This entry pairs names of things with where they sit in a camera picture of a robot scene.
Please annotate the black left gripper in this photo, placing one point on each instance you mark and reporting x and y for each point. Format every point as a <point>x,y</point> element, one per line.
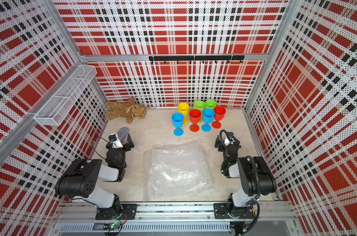
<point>126,146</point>

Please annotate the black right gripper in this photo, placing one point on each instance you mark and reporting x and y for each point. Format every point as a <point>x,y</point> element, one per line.
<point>217,142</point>

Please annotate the light blue glass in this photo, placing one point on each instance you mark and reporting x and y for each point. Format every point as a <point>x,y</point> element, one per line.
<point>208,116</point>

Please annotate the red glass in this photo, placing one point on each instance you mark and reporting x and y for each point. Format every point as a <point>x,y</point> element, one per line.
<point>219,115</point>

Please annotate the pink glass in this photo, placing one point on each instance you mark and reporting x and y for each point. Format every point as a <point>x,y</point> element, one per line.
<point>195,117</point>

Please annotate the green wine glass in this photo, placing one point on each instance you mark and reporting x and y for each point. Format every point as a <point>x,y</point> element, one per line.
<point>210,104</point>
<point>199,105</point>

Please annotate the yellow glass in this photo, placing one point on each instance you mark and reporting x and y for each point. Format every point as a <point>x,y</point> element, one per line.
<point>183,108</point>

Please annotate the bubble wrap sheet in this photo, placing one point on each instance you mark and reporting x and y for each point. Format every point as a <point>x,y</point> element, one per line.
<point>175,171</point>

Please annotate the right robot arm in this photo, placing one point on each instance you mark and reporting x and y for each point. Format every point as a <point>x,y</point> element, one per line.
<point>255,176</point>

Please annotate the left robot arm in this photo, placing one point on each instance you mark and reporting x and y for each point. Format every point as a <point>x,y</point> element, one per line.
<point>79,181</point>

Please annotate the purple glass in bubble wrap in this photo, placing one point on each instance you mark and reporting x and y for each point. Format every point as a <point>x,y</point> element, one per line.
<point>123,133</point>

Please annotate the brown teddy bear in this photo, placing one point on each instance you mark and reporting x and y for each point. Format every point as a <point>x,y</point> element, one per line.
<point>129,110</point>

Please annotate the green circuit board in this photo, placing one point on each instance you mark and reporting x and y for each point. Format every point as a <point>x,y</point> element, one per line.
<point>112,227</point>

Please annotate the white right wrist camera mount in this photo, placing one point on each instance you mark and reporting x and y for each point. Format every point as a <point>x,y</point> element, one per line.
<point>229,139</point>

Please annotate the white wire mesh basket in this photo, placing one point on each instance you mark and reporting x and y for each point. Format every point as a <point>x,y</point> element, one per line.
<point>58,106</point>

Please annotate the black hook rail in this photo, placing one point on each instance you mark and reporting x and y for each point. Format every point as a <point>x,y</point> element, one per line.
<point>227,58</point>

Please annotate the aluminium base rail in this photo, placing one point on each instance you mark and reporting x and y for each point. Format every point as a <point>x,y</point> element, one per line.
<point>274,218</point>

